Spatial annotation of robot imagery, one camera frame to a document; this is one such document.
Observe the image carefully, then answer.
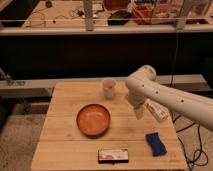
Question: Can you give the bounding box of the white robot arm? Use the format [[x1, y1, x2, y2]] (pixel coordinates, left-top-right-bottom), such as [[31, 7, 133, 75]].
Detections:
[[125, 65, 213, 131]]

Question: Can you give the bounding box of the white tube bottle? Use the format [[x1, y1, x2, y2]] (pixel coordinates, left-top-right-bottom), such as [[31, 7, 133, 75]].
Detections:
[[146, 99, 168, 122]]

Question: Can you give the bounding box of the translucent plastic cup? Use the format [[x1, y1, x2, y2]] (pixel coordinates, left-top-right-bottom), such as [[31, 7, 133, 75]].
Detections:
[[102, 78, 116, 99]]

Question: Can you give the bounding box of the blue sponge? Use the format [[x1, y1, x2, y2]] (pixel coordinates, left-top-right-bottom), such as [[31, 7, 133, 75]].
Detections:
[[146, 132, 167, 157]]

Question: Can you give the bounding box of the orange wooden bowl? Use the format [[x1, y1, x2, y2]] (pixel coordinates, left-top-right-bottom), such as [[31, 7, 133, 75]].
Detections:
[[76, 104, 111, 136]]

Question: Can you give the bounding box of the black and white box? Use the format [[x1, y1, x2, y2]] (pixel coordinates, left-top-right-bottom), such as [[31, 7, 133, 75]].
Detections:
[[98, 149, 129, 163]]

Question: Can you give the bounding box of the black bag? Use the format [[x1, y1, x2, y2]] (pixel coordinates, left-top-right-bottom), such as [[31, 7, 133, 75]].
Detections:
[[107, 10, 131, 26]]

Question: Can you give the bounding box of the orange basket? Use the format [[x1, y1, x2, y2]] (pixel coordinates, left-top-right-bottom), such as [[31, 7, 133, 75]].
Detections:
[[131, 5, 152, 25]]

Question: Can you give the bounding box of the brown bowl on shelf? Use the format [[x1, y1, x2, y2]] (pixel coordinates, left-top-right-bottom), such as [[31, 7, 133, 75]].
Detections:
[[103, 0, 131, 10]]

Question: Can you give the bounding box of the grey metal rail beam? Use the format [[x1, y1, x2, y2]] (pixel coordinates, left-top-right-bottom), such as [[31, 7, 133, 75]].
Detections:
[[0, 74, 209, 98]]

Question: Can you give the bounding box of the black cable on floor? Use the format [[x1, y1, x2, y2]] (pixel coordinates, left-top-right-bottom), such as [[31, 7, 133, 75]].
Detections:
[[172, 114, 211, 171]]

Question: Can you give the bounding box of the grey metal post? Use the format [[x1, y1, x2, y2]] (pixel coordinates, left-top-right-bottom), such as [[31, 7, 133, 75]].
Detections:
[[83, 0, 94, 31]]

